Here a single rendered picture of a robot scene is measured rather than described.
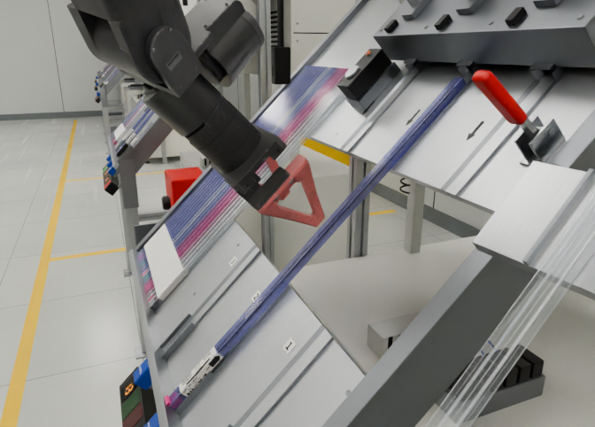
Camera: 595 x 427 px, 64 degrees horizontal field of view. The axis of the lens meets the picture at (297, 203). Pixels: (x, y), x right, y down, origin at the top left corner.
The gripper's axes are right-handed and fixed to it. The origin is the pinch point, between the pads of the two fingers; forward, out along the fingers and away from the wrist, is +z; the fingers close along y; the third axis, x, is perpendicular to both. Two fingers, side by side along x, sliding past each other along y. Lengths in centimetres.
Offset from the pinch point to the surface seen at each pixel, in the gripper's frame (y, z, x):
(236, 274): 10.1, 5.8, 12.2
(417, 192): 44, 47, -24
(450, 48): 0.9, 2.1, -26.0
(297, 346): -9.6, 5.5, 10.9
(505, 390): -7.3, 41.1, -0.2
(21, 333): 153, 28, 109
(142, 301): 23.4, 3.8, 26.7
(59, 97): 859, 2, 98
